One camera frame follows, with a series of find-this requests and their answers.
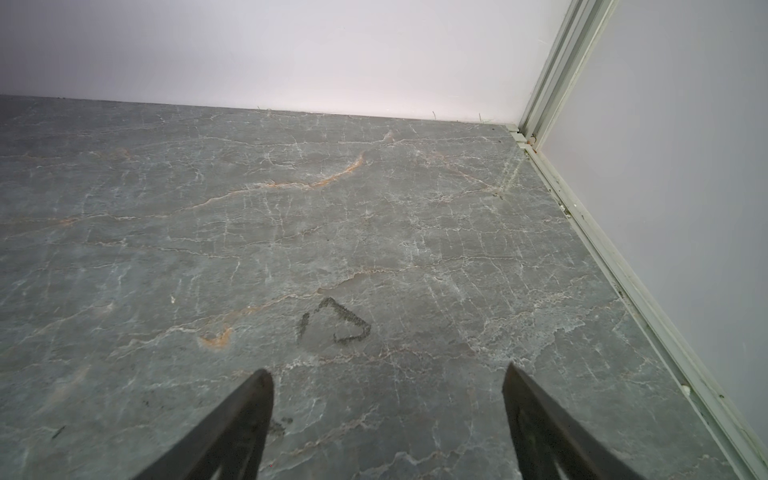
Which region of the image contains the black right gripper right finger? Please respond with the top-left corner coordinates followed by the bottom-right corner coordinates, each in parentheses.
top-left (502, 363), bottom-right (641, 479)

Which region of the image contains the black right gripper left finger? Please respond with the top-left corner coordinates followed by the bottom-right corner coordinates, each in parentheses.
top-left (136, 369), bottom-right (274, 479)

